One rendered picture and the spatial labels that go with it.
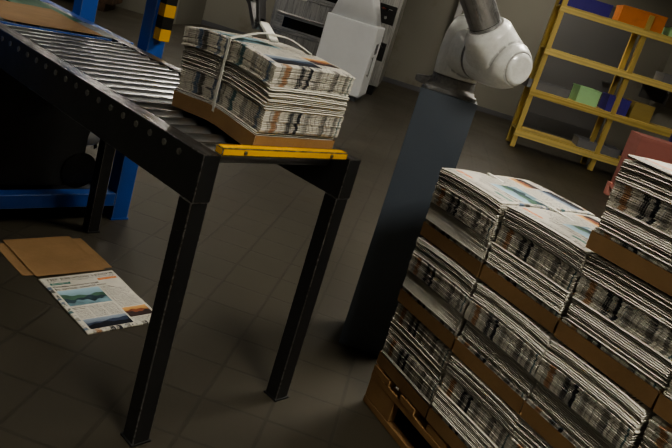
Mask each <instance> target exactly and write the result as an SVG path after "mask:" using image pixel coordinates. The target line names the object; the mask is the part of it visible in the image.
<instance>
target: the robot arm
mask: <svg viewBox="0 0 672 448"><path fill-rule="evenodd" d="M246 1H247V3H248V8H249V14H250V20H251V26H252V29H257V30H261V31H262V32H266V33H273V34H275V33H274V32H273V30H272V28H271V26H270V25H269V23H267V22H266V1H267V0H246ZM303 1H307V0H303ZM459 1H460V4H461V6H462V9H463V12H464V13H463V14H461V15H460V16H458V17H457V18H456V19H455V20H454V21H453V22H452V23H451V25H450V26H449V28H448V29H447V31H446V34H445V36H444V38H443V41H442V44H441V46H440V50H439V53H438V56H437V60H436V64H435V68H434V71H433V74H432V75H424V74H418V73H417V74H416V77H415V80H416V81H419V82H421V83H423V84H425V85H424V88H427V89H430V90H434V91H437V92H440V93H443V94H447V95H450V96H453V97H456V98H459V99H463V100H466V101H469V102H472V103H475V102H476V98H475V97H474V96H475V95H474V94H473V93H474V89H475V85H476V82H479V83H481V84H484V85H486V86H489V87H492V88H496V89H509V88H513V87H515V86H517V85H519V84H521V83H523V82H524V81H525V80H526V79H527V78H528V77H529V75H530V73H531V71H532V68H533V60H532V56H531V53H530V51H529V49H528V47H527V46H526V45H524V44H523V42H522V40H521V39H520V37H519V36H518V34H517V32H516V31H515V29H514V27H513V25H512V23H511V22H510V21H509V20H507V19H505V18H503V17H500V14H499V11H498V7H497V4H496V1H495V0H459Z"/></svg>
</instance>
